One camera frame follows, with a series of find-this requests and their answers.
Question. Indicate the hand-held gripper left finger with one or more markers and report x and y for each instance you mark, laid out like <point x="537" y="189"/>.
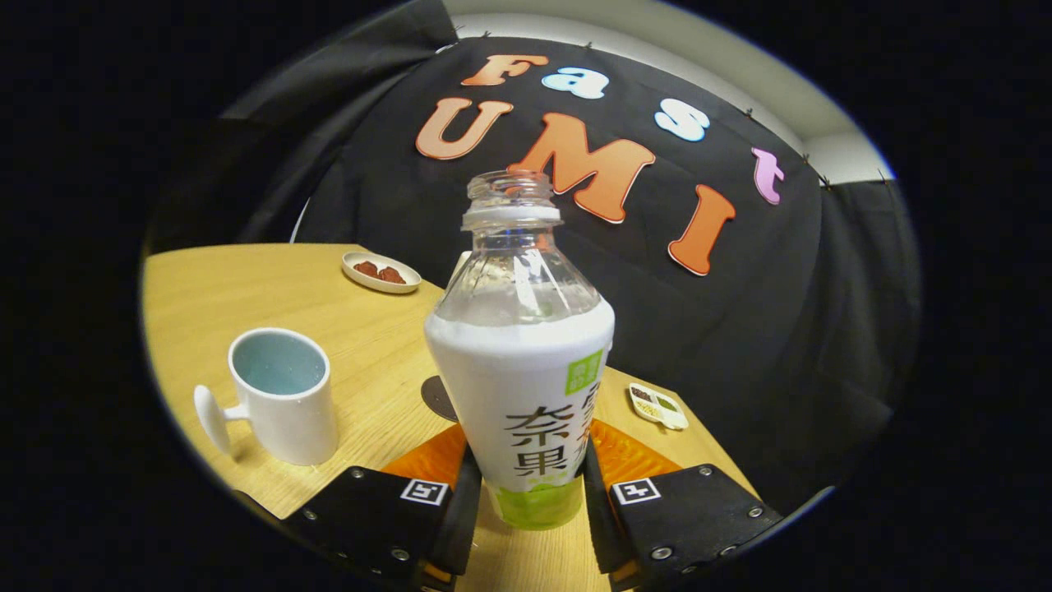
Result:
<point x="370" y="510"/>

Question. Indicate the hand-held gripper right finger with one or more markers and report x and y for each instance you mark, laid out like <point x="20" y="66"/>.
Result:
<point x="699" y="518"/>

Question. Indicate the white cup with blue inside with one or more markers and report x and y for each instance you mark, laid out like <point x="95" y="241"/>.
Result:
<point x="288" y="419"/>

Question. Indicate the dark brown round coaster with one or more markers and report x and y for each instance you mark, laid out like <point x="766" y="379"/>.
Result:
<point x="436" y="399"/>

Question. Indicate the clear juice bottle white label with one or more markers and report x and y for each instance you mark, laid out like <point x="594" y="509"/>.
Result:
<point x="518" y="386"/>

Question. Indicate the small white divided sauce dish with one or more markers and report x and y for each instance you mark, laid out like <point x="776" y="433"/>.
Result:
<point x="657" y="407"/>

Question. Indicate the black backdrop cloth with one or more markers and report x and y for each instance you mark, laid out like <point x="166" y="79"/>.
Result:
<point x="740" y="329"/>

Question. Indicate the small white oval plate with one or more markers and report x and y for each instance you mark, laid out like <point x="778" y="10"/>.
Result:
<point x="366" y="281"/>

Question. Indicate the red food piece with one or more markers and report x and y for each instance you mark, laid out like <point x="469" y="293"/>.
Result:
<point x="366" y="269"/>
<point x="392" y="275"/>

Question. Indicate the wooden table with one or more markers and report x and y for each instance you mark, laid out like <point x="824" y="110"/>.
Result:
<point x="246" y="288"/>

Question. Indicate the white toaster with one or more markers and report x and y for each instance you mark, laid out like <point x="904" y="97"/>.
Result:
<point x="459" y="265"/>

